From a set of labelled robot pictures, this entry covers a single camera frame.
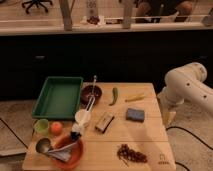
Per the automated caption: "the green plastic tray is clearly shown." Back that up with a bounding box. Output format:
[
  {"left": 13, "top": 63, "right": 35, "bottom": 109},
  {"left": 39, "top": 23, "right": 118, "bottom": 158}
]
[{"left": 32, "top": 76, "right": 83, "bottom": 120}]

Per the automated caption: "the black floor cable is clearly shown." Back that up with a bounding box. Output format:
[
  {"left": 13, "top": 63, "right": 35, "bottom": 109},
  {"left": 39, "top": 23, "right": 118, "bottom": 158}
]
[{"left": 166, "top": 125, "right": 213, "bottom": 171}]

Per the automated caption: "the small wooden block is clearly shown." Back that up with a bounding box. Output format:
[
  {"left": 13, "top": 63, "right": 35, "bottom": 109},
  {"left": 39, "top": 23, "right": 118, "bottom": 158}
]
[{"left": 95, "top": 113, "right": 114, "bottom": 133}]

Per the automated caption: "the bunch of dark grapes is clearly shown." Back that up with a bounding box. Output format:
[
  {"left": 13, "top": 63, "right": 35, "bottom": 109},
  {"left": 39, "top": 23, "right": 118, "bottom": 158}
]
[{"left": 117, "top": 144, "right": 147, "bottom": 163}]

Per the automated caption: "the orange plate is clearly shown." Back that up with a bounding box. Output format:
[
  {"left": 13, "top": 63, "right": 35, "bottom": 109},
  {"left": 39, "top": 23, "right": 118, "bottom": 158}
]
[{"left": 52, "top": 136, "right": 84, "bottom": 171}]

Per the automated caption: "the seated person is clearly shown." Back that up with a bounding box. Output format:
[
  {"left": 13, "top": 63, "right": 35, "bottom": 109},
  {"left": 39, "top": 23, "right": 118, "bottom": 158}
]
[{"left": 135, "top": 0, "right": 193, "bottom": 23}]

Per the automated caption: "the yellow banana toy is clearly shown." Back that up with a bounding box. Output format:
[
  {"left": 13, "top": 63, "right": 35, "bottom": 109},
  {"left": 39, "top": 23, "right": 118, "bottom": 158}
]
[{"left": 125, "top": 95, "right": 144, "bottom": 102}]

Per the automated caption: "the blue sponge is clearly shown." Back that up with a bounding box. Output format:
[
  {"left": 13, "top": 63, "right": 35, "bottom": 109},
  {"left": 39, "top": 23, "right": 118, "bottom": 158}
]
[{"left": 126, "top": 108, "right": 145, "bottom": 122}]

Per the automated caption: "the dark brown bowl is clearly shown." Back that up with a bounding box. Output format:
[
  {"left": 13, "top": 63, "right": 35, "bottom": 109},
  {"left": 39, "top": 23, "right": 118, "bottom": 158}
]
[{"left": 80, "top": 85, "right": 102, "bottom": 105}]

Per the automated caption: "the white black bottle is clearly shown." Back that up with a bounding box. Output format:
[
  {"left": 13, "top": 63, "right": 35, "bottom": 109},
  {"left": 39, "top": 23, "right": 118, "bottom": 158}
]
[{"left": 70, "top": 123, "right": 84, "bottom": 141}]

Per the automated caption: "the green chili pepper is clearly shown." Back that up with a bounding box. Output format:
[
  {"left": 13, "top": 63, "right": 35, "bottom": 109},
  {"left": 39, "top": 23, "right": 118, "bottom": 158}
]
[{"left": 109, "top": 87, "right": 118, "bottom": 106}]

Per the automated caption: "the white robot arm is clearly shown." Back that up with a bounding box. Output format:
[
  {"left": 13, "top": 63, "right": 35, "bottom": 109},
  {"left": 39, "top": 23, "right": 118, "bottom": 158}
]
[{"left": 157, "top": 62, "right": 213, "bottom": 126}]

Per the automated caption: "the black office chair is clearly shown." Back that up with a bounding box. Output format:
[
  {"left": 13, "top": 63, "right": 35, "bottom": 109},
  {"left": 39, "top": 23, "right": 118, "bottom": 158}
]
[{"left": 21, "top": 0, "right": 53, "bottom": 14}]

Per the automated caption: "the small green cup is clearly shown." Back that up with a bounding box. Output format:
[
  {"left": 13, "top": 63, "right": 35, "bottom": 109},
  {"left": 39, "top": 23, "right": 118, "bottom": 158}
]
[{"left": 34, "top": 119, "right": 49, "bottom": 135}]

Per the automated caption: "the orange fruit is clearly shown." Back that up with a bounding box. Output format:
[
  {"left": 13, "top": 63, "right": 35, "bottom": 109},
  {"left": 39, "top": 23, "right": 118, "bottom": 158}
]
[{"left": 50, "top": 121, "right": 63, "bottom": 136}]

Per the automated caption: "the grey folded cloth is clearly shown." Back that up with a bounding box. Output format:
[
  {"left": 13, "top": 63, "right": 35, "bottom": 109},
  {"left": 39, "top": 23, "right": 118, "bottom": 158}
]
[{"left": 47, "top": 147, "right": 71, "bottom": 162}]

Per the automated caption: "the metal ladle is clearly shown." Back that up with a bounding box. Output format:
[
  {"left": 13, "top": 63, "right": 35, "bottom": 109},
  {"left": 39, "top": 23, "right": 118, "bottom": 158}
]
[{"left": 35, "top": 138, "right": 77, "bottom": 154}]

